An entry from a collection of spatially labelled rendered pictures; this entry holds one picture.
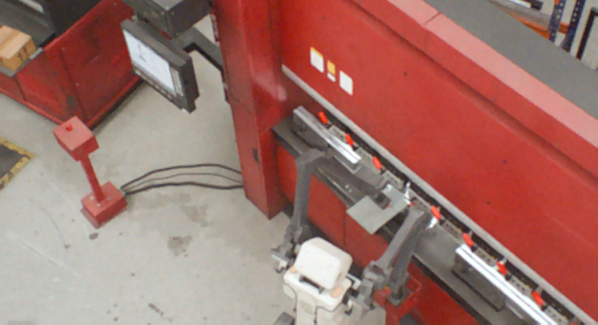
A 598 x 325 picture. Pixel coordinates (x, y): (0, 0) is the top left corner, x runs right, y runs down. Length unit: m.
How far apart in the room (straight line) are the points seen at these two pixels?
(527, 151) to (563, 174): 0.17
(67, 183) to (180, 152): 0.76
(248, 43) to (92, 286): 1.99
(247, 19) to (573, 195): 1.76
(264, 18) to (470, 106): 1.27
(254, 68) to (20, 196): 2.19
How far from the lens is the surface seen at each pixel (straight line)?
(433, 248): 4.53
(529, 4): 5.90
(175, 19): 4.20
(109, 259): 5.68
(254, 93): 4.67
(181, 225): 5.72
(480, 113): 3.55
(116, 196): 5.79
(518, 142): 3.50
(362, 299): 3.98
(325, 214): 5.11
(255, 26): 4.36
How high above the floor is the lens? 4.75
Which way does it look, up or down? 53 degrees down
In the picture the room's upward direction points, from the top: 4 degrees counter-clockwise
